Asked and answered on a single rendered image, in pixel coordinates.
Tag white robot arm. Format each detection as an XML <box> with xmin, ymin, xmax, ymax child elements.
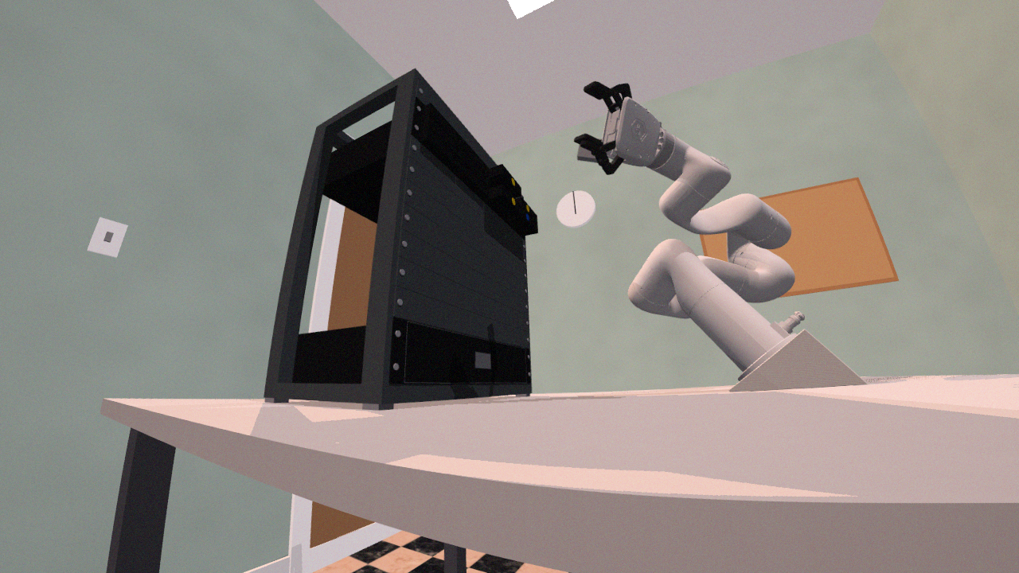
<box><xmin>628</xmin><ymin>129</ymin><xmax>805</xmax><ymax>381</ymax></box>

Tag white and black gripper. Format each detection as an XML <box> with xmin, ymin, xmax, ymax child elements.
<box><xmin>574</xmin><ymin>81</ymin><xmax>666</xmax><ymax>175</ymax></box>

